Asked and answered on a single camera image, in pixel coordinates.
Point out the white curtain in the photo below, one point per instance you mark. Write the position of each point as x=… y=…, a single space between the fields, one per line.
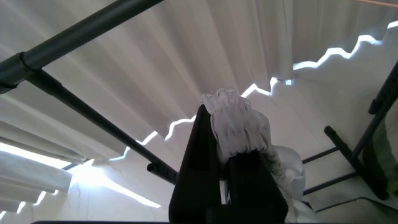
x=31 y=177
x=186 y=46

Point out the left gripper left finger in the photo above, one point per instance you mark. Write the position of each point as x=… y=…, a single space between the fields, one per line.
x=196 y=174

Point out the black clothes rack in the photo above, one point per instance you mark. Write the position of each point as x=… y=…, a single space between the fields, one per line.
x=77 y=31

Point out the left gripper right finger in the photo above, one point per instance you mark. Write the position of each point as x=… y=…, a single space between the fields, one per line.
x=252 y=189

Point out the pale grey shorts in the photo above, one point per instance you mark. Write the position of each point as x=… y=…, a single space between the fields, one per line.
x=236 y=124

